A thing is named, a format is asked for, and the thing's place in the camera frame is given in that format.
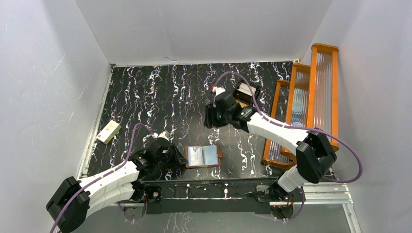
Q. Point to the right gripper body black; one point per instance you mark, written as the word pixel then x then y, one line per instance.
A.
pixel 223 117

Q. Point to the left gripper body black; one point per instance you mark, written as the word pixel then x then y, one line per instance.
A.
pixel 173 156

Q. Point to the white silver VIP card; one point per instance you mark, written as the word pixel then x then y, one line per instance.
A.
pixel 195 156

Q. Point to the brown leather card holder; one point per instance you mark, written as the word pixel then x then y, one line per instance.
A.
pixel 212 156

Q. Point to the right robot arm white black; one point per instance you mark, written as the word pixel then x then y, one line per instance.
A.
pixel 312 149

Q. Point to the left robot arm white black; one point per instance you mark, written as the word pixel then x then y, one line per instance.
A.
pixel 75 200

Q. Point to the black plastic card box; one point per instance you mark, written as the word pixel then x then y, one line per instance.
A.
pixel 243 95

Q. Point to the stack of cards in box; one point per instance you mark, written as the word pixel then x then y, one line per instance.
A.
pixel 244 88

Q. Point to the small white green box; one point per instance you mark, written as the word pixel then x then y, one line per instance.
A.
pixel 108 132

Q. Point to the orange wooden tiered rack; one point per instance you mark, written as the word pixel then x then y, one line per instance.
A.
pixel 310 98

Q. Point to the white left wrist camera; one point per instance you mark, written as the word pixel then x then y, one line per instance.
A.
pixel 163 136

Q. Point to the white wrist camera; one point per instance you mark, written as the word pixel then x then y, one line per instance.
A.
pixel 163 136
pixel 215 90

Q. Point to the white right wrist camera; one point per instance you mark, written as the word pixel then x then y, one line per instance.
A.
pixel 215 90

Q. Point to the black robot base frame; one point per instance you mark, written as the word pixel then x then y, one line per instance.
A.
pixel 216 196

